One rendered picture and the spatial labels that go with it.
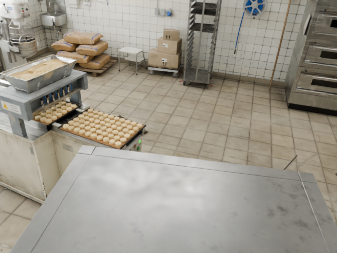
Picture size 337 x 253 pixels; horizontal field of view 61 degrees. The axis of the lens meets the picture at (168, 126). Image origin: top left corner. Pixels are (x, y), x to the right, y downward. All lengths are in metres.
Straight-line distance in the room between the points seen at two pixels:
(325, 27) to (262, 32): 1.37
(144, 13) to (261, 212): 5.82
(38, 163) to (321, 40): 4.09
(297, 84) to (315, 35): 0.76
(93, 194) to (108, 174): 0.05
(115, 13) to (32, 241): 6.11
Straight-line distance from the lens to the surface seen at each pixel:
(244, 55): 5.96
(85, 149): 0.63
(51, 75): 2.56
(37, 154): 2.62
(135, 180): 0.54
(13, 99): 2.45
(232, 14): 5.80
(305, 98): 5.20
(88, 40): 5.96
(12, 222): 3.11
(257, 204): 0.54
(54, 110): 2.78
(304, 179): 0.63
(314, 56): 4.94
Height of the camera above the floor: 2.19
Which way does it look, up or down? 31 degrees down
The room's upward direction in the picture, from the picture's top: 3 degrees clockwise
